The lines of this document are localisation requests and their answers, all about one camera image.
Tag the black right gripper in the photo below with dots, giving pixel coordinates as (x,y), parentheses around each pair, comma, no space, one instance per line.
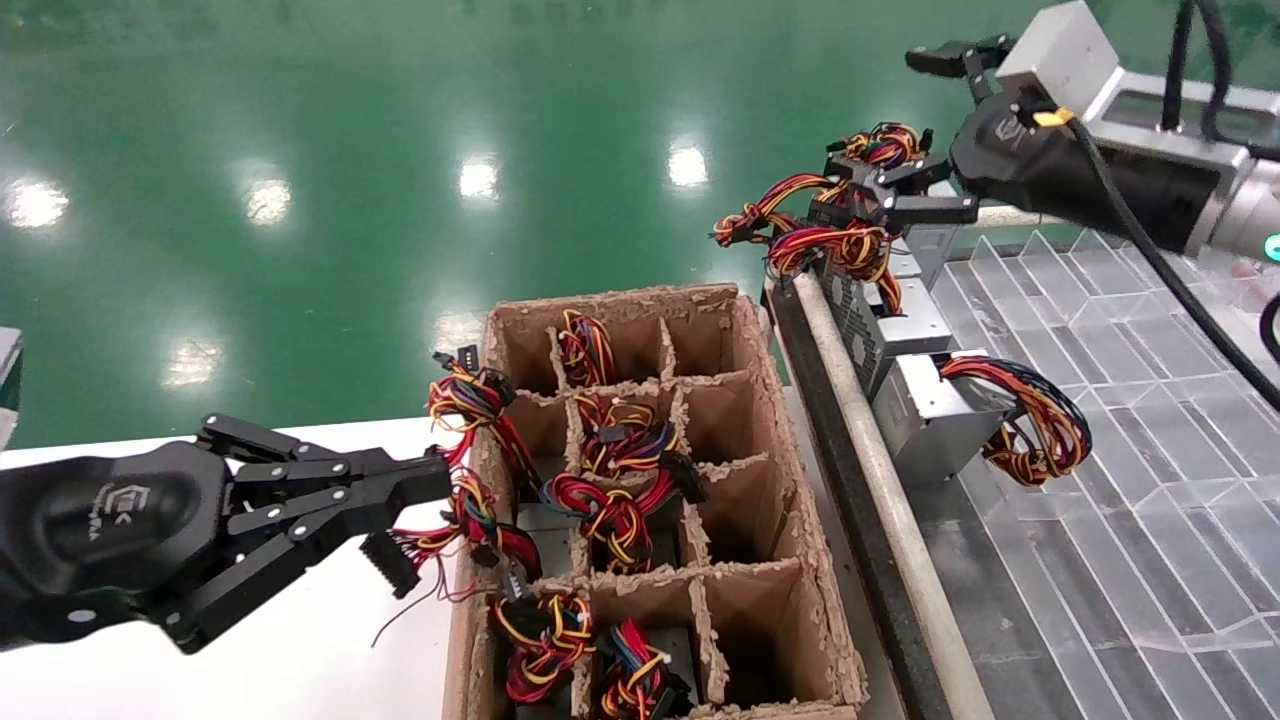
(1040,165)

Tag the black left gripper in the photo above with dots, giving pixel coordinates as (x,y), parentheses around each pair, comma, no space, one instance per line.
(100,530)

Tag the white cross tube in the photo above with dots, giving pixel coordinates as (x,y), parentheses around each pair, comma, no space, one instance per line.
(1000,215)

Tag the yellow plug connector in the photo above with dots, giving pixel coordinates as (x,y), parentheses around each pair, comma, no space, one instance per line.
(1052,117)

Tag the silver power supply unit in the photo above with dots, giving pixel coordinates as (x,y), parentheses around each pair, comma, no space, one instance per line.
(900,330)
(930,420)

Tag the grey power supply unit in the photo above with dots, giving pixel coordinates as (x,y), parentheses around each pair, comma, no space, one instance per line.
(545,530)
(680,650)

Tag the grey board corner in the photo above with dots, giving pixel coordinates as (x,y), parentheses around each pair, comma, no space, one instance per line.
(8,360)

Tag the clear acrylic ribbed panel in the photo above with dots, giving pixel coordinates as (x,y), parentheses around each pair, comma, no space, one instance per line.
(1150,500)

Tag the divided cardboard box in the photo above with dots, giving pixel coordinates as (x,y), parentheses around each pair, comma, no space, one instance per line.
(740,520)

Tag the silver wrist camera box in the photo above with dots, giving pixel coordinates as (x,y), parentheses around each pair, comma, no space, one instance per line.
(1060,50)

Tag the long white rail tube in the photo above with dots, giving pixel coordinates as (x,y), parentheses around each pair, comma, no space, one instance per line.
(880,480)

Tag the black rack frame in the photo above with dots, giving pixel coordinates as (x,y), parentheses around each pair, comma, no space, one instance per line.
(850,520)

